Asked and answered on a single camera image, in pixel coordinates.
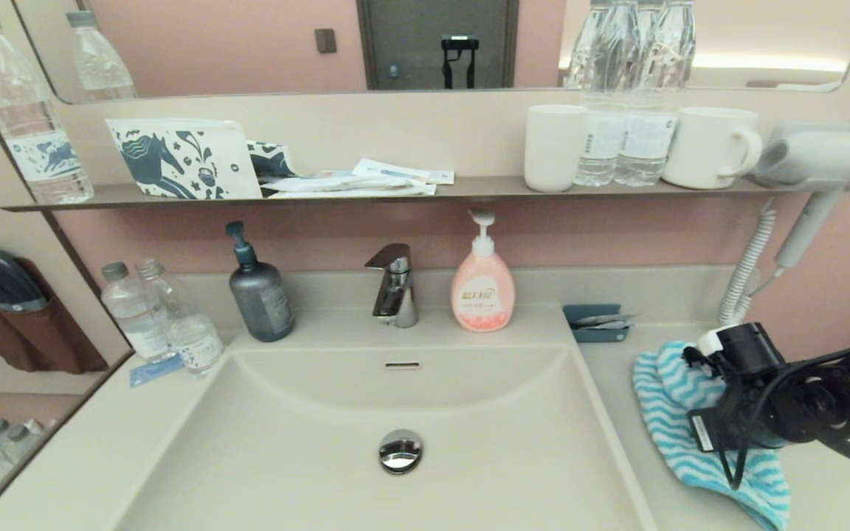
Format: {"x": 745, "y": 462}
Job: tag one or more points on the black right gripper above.
{"x": 794, "y": 405}

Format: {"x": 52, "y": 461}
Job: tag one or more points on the teal white striped towel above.
{"x": 665, "y": 413}

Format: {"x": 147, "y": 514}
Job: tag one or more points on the chrome faucet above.
{"x": 395, "y": 295}

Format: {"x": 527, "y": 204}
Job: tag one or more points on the beige ceramic sink basin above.
{"x": 322, "y": 442}

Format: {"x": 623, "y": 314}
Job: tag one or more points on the grey sachets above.
{"x": 606, "y": 321}

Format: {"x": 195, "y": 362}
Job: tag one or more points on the blue soap tray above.
{"x": 596, "y": 334}

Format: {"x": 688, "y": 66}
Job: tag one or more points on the pink soap pump bottle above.
{"x": 482, "y": 295}

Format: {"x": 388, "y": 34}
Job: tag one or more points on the clear tall water bottle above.
{"x": 646, "y": 144}
{"x": 600, "y": 144}

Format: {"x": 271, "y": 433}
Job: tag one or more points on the white hair dryer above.
{"x": 831, "y": 158}

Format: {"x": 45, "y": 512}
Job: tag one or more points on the chrome drain plug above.
{"x": 400, "y": 450}

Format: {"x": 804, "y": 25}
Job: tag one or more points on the white sachet blue print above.
{"x": 399, "y": 172}

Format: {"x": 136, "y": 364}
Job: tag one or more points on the white flat sachet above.
{"x": 344, "y": 184}

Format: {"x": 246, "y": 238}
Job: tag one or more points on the grey pump bottle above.
{"x": 261, "y": 302}

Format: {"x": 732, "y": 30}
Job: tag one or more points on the small horse print packet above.
{"x": 274, "y": 158}

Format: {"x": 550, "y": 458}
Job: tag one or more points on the clear water bottle patterned label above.
{"x": 192, "y": 339}

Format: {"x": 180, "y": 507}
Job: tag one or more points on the blue card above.
{"x": 153, "y": 371}

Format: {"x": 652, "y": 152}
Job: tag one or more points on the blue patterned tissue box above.
{"x": 181, "y": 161}

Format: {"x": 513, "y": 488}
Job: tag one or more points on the clear water bottle plain label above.
{"x": 133, "y": 317}

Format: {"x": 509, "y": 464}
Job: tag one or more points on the brown hanging pouch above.
{"x": 49, "y": 339}

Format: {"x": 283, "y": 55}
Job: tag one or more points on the black slippers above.
{"x": 1, "y": 280}

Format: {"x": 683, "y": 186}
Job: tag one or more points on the water bottle horse label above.
{"x": 30, "y": 140}

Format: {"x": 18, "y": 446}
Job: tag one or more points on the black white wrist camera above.
{"x": 742, "y": 350}

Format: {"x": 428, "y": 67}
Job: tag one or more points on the grey wall shelf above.
{"x": 469, "y": 188}

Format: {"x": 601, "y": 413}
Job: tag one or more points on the wall mirror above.
{"x": 248, "y": 44}

